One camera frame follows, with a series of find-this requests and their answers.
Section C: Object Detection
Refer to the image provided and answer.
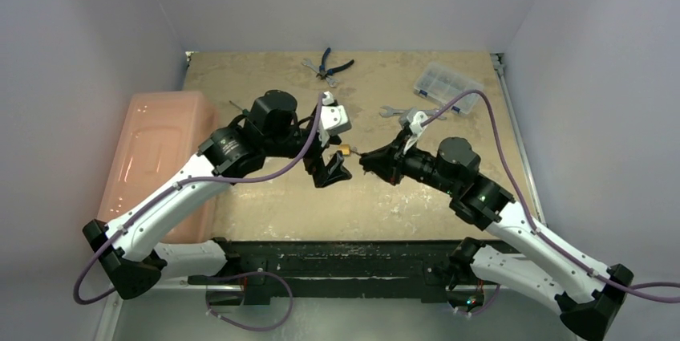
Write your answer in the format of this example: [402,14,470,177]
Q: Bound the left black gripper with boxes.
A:
[265,120,352,185]

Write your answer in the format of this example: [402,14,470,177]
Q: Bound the brass padlock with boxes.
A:
[329,144,361,158]

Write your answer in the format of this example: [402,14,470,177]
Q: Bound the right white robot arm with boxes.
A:
[359,137,633,340]

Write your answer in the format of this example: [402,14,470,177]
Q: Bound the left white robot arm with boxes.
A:
[83,90,351,299]

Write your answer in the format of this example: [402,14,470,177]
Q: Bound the large silver wrench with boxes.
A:
[378,106,439,118]

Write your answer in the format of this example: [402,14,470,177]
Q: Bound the small silver wrench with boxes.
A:
[301,58,339,88]

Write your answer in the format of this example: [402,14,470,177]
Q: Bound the clear plastic organizer box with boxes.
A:
[413,62,484,106]

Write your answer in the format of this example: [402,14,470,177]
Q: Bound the blue black pliers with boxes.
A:
[316,47,355,81]

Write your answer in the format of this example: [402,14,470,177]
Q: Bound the pink plastic storage box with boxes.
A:
[96,91,219,222]

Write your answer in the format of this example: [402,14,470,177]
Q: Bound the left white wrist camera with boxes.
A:
[318,91,352,147]

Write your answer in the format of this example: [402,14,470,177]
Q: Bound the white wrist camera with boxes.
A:
[399,108,428,154]
[318,91,352,147]

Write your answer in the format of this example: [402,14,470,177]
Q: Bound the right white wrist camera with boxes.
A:
[399,108,428,154]

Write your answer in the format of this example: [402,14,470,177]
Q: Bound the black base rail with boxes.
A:
[188,237,485,305]

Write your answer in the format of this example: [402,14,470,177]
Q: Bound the green handled screwdriver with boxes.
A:
[229,100,249,116]

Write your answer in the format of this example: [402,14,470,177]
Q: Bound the aluminium frame rail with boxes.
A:
[490,53,548,227]

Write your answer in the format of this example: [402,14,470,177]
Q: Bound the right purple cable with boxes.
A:
[419,88,680,304]

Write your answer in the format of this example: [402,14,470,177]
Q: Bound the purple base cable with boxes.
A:
[204,272,294,333]

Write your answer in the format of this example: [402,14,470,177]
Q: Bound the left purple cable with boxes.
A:
[73,92,326,306]

